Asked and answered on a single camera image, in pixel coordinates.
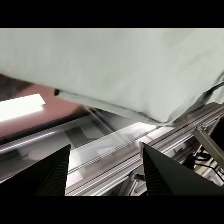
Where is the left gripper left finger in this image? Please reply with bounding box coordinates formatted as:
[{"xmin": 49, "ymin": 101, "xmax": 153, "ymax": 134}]
[{"xmin": 0, "ymin": 143, "xmax": 72, "ymax": 197}]

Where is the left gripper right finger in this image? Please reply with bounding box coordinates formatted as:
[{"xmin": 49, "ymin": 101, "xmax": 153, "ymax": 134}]
[{"xmin": 140, "ymin": 142, "xmax": 224, "ymax": 197}]

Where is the pale green shirt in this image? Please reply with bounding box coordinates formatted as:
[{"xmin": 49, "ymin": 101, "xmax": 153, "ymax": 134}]
[{"xmin": 0, "ymin": 27, "xmax": 224, "ymax": 125}]

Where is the silver frame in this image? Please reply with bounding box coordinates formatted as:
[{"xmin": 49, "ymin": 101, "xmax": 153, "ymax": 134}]
[{"xmin": 65, "ymin": 102, "xmax": 224, "ymax": 197}]

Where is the black cable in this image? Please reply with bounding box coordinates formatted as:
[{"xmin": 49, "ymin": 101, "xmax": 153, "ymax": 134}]
[{"xmin": 193, "ymin": 151, "xmax": 224, "ymax": 184}]

